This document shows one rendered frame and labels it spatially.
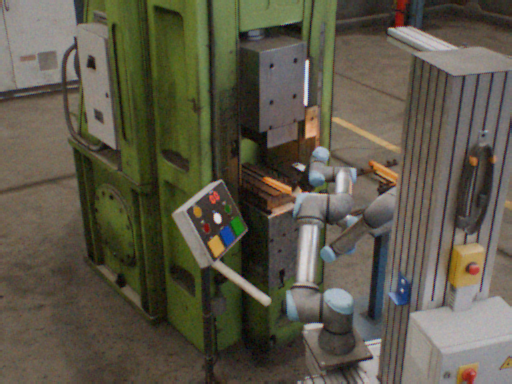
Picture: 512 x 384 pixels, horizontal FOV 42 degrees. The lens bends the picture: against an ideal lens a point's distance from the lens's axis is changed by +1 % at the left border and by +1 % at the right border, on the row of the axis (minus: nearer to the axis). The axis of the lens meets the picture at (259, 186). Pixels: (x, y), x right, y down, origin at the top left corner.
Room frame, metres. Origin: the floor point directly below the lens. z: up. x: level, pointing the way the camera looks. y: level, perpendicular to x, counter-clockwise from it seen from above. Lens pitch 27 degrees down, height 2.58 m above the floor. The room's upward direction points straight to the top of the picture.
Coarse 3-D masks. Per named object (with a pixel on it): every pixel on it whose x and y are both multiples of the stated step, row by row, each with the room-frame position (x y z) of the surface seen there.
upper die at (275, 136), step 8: (240, 128) 3.20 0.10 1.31; (248, 128) 3.15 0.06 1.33; (272, 128) 3.06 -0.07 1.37; (280, 128) 3.08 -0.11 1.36; (288, 128) 3.12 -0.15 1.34; (296, 128) 3.15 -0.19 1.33; (248, 136) 3.15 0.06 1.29; (256, 136) 3.10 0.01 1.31; (264, 136) 3.05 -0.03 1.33; (272, 136) 3.05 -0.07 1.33; (280, 136) 3.08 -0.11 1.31; (288, 136) 3.12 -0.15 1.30; (296, 136) 3.15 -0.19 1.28; (264, 144) 3.05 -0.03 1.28; (272, 144) 3.05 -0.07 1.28
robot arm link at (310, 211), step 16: (304, 208) 2.39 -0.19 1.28; (320, 208) 2.38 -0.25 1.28; (304, 224) 2.35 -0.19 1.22; (320, 224) 2.36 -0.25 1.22; (304, 240) 2.29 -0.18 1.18; (304, 256) 2.24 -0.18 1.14; (304, 272) 2.19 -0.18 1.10; (304, 288) 2.13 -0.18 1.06; (288, 304) 2.09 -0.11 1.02; (304, 304) 2.08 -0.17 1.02; (304, 320) 2.07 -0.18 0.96
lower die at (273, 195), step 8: (256, 168) 3.39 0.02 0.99; (248, 176) 3.29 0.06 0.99; (256, 176) 3.27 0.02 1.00; (272, 176) 3.28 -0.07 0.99; (256, 184) 3.19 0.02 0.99; (264, 184) 3.19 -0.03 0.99; (288, 184) 3.18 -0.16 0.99; (248, 192) 3.15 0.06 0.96; (256, 192) 3.11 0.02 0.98; (264, 192) 3.11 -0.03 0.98; (272, 192) 3.09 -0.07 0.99; (280, 192) 3.09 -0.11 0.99; (256, 200) 3.10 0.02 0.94; (264, 200) 3.05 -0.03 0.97; (272, 200) 3.05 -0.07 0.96; (280, 200) 3.09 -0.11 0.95; (288, 200) 3.12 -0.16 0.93; (272, 208) 3.05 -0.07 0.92
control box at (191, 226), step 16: (208, 192) 2.70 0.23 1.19; (224, 192) 2.78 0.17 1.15; (192, 208) 2.56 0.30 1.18; (208, 208) 2.63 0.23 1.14; (224, 208) 2.71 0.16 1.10; (192, 224) 2.50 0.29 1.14; (208, 224) 2.57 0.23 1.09; (224, 224) 2.65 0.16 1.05; (192, 240) 2.50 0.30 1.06; (208, 240) 2.52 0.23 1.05; (208, 256) 2.47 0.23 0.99
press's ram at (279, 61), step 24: (240, 48) 3.11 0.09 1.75; (264, 48) 3.06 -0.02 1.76; (288, 48) 3.11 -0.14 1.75; (240, 72) 3.11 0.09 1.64; (264, 72) 3.02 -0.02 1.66; (288, 72) 3.11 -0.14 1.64; (240, 96) 3.11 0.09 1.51; (264, 96) 3.02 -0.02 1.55; (288, 96) 3.11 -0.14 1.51; (240, 120) 3.11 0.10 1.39; (264, 120) 3.02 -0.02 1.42; (288, 120) 3.12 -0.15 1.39
